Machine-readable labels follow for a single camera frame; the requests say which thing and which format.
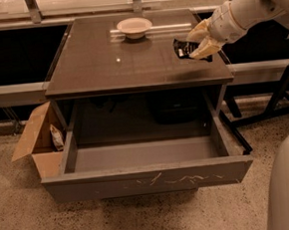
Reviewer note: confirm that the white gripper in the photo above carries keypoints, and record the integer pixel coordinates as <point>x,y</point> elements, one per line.
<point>221,24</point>

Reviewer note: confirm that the black rxbar chocolate wrapper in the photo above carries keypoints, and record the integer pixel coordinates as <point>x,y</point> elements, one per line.
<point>183,49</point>

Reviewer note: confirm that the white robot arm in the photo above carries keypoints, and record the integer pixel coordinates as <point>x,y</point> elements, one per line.
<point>247,13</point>

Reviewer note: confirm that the grey cabinet counter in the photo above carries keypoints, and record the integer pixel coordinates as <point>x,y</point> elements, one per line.
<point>127,90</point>

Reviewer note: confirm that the grey open top drawer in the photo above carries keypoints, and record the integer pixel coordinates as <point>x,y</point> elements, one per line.
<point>142,168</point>

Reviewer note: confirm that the white bowl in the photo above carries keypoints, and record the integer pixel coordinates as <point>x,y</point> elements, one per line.
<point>134,28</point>

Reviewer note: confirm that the crumpled packet in box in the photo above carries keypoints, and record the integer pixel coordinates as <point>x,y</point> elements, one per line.
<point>57,136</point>

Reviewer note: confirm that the grey railing beam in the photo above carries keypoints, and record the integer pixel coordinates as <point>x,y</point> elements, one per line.
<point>23,94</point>

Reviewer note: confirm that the brown cardboard box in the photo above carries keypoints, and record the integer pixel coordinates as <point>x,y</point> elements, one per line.
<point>36,141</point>

